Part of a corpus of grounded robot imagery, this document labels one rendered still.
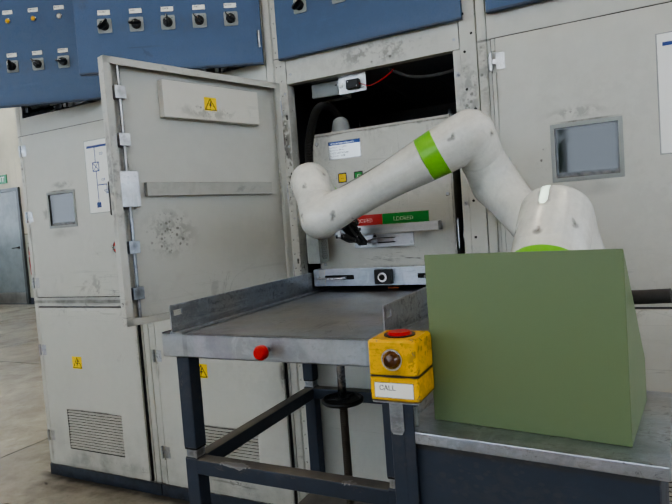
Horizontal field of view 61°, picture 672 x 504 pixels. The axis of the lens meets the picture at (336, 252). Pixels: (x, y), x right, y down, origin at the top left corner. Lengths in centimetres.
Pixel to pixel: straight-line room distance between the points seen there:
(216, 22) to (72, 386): 170
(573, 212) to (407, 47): 98
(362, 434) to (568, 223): 121
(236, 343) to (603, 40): 122
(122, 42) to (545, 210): 159
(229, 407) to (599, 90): 163
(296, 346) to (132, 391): 144
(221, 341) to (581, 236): 80
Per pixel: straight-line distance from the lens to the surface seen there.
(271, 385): 212
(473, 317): 91
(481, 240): 175
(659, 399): 112
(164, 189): 174
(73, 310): 276
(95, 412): 278
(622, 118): 170
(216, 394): 228
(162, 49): 214
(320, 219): 144
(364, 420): 200
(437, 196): 182
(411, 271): 185
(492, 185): 143
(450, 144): 137
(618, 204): 169
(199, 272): 180
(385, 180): 140
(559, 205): 106
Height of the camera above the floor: 109
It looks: 3 degrees down
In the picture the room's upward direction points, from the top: 4 degrees counter-clockwise
